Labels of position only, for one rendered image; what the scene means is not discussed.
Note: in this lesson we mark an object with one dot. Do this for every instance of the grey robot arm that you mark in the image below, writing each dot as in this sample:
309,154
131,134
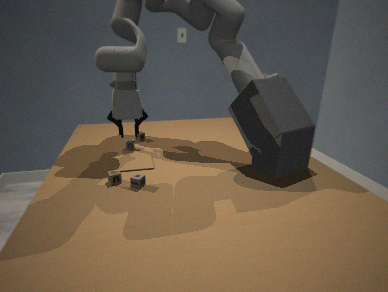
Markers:
126,61

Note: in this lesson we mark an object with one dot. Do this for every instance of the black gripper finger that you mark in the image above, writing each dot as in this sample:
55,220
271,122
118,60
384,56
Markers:
118,123
138,122

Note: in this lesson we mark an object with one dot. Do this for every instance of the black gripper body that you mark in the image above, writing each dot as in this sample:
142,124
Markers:
125,105

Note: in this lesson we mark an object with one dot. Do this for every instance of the beige block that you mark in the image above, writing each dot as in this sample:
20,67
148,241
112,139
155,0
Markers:
137,181
140,136
130,144
114,177

